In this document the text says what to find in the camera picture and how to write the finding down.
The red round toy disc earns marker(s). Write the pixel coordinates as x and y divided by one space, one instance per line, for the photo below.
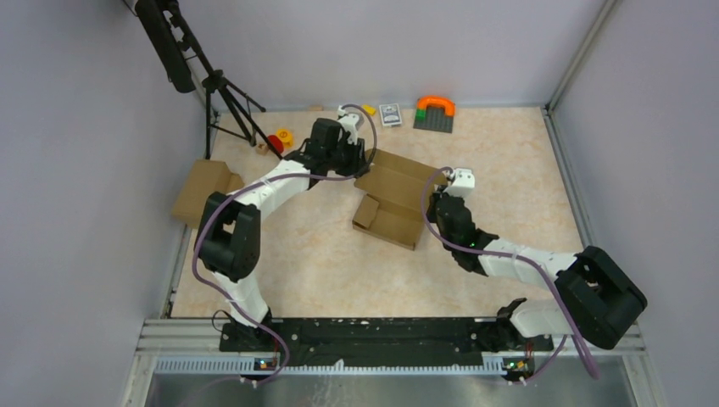
276 143

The yellow round toy disc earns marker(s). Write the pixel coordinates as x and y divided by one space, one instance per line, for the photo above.
286 137

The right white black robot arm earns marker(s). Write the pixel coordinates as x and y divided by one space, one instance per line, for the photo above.
591 294

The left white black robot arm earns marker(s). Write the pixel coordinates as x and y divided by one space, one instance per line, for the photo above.
229 237

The grey building baseplate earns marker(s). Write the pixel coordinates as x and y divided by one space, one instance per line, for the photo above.
435 121

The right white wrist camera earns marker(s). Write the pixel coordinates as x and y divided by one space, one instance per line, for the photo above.
461 182

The small wooden cube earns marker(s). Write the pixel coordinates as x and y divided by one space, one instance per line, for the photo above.
262 149

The brown cardboard box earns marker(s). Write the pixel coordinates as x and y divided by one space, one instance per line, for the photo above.
394 191
204 178

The folded brown cardboard box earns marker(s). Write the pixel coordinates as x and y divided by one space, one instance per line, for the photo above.
204 178

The orange arch block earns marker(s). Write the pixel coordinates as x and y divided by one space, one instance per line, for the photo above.
434 101

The yellow small block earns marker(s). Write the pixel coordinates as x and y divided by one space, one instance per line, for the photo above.
369 109

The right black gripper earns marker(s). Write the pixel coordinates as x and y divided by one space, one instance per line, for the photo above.
433 198

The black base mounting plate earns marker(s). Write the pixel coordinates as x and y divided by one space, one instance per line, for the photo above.
382 342

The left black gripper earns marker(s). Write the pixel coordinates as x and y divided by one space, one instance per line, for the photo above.
357 153

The playing card deck box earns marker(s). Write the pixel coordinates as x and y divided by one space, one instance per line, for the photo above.
390 115

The aluminium frame rail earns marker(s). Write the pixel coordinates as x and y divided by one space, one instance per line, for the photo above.
191 345

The black camera tripod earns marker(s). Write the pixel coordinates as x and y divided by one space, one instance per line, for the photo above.
189 69

